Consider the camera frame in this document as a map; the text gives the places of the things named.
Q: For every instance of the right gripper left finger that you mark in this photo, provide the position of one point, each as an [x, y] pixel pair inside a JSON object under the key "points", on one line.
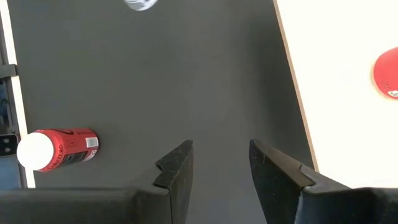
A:
{"points": [[174, 193]]}

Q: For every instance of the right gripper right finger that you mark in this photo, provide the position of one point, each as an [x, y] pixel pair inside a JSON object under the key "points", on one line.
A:
{"points": [[280, 193]]}

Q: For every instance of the red Coke Zero can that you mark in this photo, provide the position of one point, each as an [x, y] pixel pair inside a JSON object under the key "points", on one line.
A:
{"points": [[387, 71], [71, 149]]}

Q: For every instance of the white Celsius can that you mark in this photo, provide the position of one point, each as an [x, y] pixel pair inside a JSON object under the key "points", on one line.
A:
{"points": [[140, 3]]}

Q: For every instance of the black table mat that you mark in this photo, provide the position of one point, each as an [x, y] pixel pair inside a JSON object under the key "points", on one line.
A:
{"points": [[186, 77]]}

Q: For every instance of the wooden shelf with black frame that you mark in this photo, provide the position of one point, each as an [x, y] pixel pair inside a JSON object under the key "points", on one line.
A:
{"points": [[342, 93]]}

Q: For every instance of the black aluminium table frame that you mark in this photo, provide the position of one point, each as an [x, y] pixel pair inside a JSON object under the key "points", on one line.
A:
{"points": [[7, 71]]}

